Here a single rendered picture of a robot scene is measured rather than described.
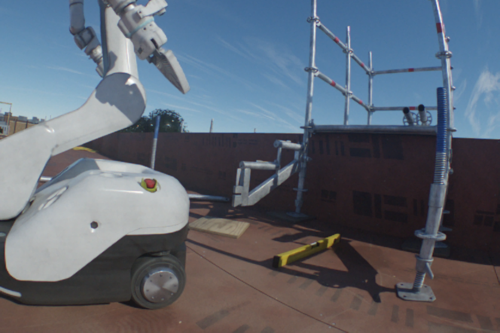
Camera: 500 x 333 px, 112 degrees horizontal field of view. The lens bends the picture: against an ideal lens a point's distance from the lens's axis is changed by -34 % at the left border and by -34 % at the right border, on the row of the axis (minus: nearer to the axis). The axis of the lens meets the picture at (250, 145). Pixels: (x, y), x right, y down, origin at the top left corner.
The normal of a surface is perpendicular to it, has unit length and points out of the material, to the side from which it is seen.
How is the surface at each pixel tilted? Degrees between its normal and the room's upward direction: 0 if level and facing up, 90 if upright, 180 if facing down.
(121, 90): 90
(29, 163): 90
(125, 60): 90
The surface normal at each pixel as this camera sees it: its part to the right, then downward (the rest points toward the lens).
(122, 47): 0.64, 0.04
